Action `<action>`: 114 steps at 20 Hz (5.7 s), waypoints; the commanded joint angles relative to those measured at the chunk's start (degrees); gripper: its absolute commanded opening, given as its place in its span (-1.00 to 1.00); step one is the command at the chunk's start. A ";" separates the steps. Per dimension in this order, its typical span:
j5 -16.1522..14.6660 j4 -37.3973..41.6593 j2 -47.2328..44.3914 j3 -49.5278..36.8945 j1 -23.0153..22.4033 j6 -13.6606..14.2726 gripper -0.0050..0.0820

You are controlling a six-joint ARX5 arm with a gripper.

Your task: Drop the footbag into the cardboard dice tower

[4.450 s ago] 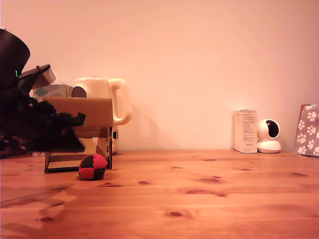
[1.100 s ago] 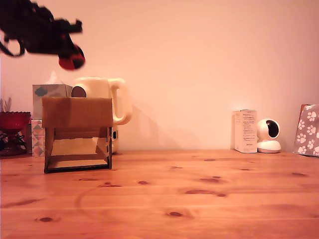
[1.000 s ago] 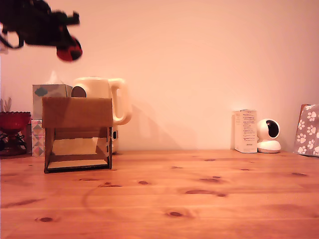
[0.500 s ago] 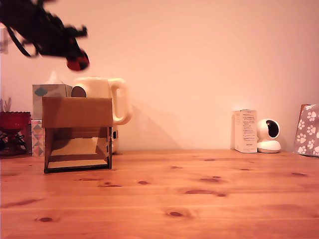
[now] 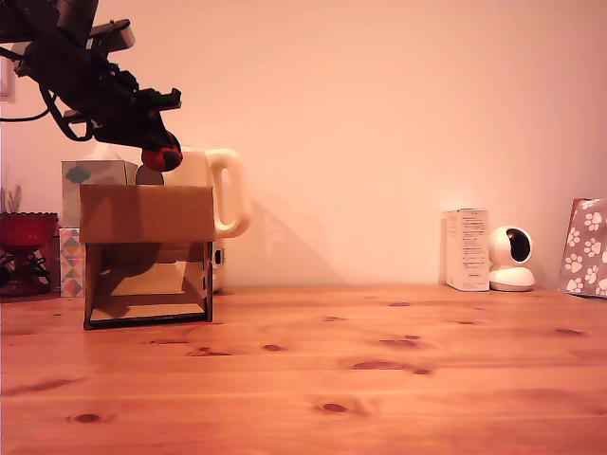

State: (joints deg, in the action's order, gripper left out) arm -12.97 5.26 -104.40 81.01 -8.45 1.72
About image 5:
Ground looping black arm cable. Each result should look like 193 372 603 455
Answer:
45 87 96 142

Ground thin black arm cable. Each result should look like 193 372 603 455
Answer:
0 89 52 123

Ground thin black cord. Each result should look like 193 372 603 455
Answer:
0 250 52 288

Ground red and black footbag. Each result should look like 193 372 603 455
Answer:
140 140 184 173

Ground white printed carton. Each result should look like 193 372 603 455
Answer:
442 207 491 293

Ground cloud print tissue box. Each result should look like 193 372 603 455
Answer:
60 159 139 228

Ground red glass footed bowl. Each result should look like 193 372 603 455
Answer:
0 211 61 298

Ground white paper tissue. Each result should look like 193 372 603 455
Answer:
92 140 122 162

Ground triangle pattern box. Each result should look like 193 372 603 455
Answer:
59 227 86 299

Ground cream electric kettle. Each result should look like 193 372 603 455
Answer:
135 145 252 295

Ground small white round camera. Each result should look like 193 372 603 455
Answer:
487 226 536 293

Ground pale dried stalks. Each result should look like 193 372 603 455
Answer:
0 184 24 215

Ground cardboard dice tower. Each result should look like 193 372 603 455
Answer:
79 184 216 331

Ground grey paw print cloth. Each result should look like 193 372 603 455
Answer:
558 197 607 300

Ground dark brown box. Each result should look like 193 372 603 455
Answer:
49 234 63 293

